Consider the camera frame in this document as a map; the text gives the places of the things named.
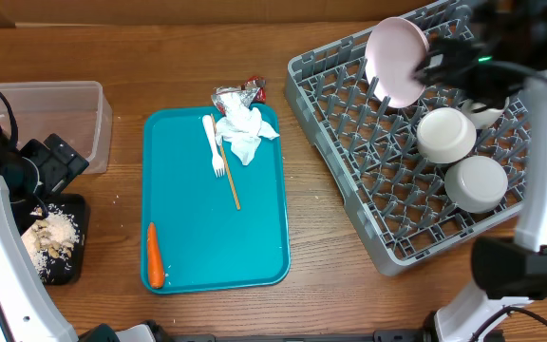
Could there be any clear plastic bin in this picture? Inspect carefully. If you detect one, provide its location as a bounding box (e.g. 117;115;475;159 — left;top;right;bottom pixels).
0;81;113;174

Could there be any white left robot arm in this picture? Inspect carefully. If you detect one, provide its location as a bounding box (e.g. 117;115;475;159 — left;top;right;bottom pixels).
0;125;88;341

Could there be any white round plate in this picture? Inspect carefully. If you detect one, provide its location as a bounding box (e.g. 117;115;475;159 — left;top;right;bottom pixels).
365;17;429;108

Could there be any white paper cup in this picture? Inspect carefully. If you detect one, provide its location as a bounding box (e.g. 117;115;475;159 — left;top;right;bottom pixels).
461;98;509;129

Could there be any teal plastic serving tray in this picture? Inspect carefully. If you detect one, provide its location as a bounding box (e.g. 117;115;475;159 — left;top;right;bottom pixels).
141;106;291;295

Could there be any black waste tray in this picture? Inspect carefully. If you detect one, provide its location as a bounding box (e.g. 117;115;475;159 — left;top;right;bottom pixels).
21;194;90;285

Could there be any wooden chopstick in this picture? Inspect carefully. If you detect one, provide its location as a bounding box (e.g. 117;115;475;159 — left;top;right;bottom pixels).
214;140;241;211

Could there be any white paper napkin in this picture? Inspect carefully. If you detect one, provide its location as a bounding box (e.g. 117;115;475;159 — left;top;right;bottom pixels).
212;91;279;166

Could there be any grey plastic dishwasher rack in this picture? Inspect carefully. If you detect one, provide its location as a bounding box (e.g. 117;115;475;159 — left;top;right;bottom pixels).
285;30;531;276

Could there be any orange carrot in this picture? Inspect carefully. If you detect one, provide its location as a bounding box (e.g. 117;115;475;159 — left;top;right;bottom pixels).
146;222;165;289

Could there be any peanut shells and rice pile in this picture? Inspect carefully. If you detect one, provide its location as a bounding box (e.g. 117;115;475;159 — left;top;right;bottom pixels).
21;203;83;285

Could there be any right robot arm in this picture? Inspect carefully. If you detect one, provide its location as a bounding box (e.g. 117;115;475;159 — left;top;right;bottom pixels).
414;1;547;341

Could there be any white plastic fork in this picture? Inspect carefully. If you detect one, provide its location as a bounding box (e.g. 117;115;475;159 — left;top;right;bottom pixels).
202;115;225;177

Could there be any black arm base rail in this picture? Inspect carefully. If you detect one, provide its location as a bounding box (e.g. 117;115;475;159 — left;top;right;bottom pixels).
78;320;506;342

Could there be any grey round bowl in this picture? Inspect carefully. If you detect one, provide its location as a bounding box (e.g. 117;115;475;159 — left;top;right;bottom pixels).
444;156;508;214

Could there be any white round bowl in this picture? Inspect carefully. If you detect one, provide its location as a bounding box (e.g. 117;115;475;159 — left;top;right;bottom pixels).
416;107;477;164

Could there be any red silver snack wrapper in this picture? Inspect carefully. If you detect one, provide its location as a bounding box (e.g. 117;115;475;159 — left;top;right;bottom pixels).
211;76;266;115

